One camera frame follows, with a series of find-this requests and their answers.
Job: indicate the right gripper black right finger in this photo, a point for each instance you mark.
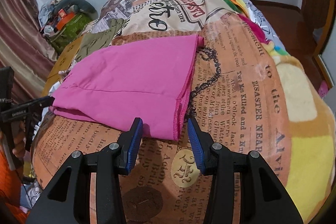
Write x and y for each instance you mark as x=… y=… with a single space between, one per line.
x=263 y=198

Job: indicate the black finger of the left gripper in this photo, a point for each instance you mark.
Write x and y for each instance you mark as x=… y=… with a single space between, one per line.
x=42 y=102

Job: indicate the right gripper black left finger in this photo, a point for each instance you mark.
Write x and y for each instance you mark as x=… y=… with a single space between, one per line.
x=66 y=198

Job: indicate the pink pants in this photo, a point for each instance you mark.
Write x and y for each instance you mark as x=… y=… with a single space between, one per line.
x=148 y=79

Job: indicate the person's left hand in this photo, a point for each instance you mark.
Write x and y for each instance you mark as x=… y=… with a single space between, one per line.
x=19 y=141

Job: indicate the wooden headboard with cutouts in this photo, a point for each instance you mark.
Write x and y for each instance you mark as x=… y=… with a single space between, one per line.
x=62 y=64

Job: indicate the striped maroon curtain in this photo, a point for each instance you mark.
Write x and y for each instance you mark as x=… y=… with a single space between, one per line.
x=24 y=49

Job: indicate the yellow striped plush blanket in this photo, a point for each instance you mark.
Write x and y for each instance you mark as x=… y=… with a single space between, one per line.
x=272 y=107

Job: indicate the olive green folded pants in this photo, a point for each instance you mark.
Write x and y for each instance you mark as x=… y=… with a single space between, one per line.
x=93 y=42

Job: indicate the orange box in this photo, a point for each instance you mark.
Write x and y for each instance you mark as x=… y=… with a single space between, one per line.
x=64 y=18

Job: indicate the newspaper print bed blanket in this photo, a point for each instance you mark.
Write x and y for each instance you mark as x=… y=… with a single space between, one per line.
x=165 y=185

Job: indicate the white patterned bedsheet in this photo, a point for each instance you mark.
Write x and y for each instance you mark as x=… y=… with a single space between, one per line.
x=258 y=17

